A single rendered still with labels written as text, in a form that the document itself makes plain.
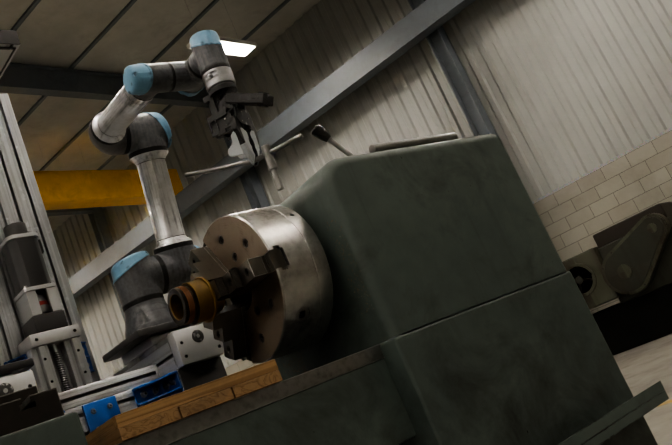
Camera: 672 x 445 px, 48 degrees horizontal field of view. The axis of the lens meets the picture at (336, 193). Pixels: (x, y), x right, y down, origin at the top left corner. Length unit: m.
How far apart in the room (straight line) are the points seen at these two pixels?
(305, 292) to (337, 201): 0.20
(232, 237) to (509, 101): 10.88
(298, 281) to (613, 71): 10.52
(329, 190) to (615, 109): 10.34
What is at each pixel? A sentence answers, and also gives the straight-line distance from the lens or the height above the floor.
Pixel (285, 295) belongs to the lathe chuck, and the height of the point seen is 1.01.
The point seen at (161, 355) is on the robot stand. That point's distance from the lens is 2.07.
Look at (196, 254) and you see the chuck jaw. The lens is 1.64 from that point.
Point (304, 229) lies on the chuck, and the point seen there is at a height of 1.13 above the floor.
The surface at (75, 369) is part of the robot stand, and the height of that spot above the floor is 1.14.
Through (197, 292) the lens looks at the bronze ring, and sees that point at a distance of 1.51.
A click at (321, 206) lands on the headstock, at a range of 1.57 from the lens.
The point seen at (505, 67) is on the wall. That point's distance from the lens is 12.42.
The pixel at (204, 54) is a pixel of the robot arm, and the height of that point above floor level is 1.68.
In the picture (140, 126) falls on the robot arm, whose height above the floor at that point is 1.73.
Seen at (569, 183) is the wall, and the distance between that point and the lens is 11.88.
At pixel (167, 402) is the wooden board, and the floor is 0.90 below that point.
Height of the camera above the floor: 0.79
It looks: 14 degrees up
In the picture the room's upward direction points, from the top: 23 degrees counter-clockwise
